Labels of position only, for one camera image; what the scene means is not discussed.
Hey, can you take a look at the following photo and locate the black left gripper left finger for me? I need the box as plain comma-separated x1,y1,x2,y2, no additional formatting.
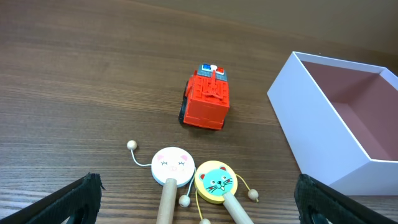
1,173,104,224

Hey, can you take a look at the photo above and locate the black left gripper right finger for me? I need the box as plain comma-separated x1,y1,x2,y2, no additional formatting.
294,174,397,224

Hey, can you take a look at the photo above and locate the red toy fire truck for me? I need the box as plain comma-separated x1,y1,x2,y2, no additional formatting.
178,63,230,130

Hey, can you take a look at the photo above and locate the white box pink inside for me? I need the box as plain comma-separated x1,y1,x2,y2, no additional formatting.
267,52,397,195

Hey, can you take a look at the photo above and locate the yellow mouse rattle drum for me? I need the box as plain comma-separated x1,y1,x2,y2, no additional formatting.
194,161,259,224

